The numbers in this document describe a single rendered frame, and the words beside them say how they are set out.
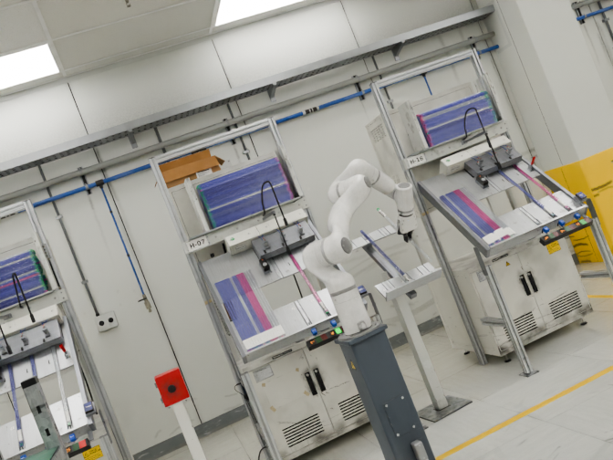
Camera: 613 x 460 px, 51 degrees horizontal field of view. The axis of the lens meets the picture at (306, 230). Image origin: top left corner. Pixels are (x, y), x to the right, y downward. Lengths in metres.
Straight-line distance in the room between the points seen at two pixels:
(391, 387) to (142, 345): 2.82
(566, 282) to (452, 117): 1.24
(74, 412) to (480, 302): 2.32
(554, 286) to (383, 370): 1.80
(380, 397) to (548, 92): 3.80
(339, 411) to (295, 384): 0.30
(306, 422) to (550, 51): 3.80
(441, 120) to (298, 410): 1.97
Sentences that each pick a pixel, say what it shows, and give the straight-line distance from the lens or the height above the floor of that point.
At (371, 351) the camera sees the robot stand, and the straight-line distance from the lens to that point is 2.67.
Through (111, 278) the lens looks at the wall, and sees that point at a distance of 5.15.
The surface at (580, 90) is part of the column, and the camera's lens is 6.04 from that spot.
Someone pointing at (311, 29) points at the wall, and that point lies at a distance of 5.75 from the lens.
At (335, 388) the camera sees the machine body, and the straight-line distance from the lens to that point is 3.66.
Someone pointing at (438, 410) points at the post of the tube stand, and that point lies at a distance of 3.69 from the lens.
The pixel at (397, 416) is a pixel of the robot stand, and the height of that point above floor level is 0.34.
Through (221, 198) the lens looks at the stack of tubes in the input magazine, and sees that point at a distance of 3.69.
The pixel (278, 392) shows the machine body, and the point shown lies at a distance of 3.59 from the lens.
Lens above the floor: 1.17
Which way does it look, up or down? level
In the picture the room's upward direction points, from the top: 22 degrees counter-clockwise
